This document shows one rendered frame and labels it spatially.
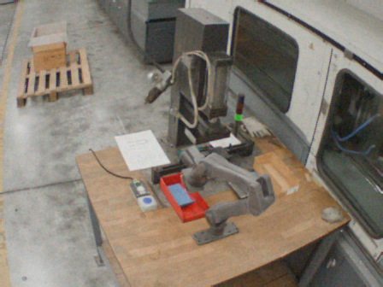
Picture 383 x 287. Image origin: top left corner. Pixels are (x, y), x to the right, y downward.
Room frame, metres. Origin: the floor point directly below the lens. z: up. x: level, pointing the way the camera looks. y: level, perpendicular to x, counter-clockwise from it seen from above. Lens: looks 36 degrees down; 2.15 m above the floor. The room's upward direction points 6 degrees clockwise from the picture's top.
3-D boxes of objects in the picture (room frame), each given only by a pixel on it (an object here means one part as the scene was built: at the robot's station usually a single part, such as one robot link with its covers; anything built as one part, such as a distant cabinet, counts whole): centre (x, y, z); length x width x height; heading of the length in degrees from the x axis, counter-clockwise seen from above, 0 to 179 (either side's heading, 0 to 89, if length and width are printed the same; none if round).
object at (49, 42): (4.39, 2.02, 0.40); 0.67 x 0.60 x 0.50; 21
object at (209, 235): (1.11, -0.14, 0.94); 0.20 x 0.07 x 0.08; 119
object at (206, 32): (1.65, -0.02, 1.44); 0.17 x 0.13 x 0.42; 29
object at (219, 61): (1.53, -0.08, 1.37); 0.11 x 0.09 x 0.30; 119
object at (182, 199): (1.32, 0.03, 0.92); 0.15 x 0.07 x 0.03; 33
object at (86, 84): (4.13, 1.87, 0.07); 1.20 x 1.00 x 0.14; 23
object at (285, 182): (1.50, -0.43, 0.93); 0.25 x 0.13 x 0.08; 29
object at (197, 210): (1.29, 0.01, 0.93); 0.25 x 0.12 x 0.06; 29
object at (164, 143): (1.62, -0.06, 0.88); 0.65 x 0.50 x 0.03; 119
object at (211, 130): (1.59, -0.03, 1.22); 0.26 x 0.18 x 0.30; 29
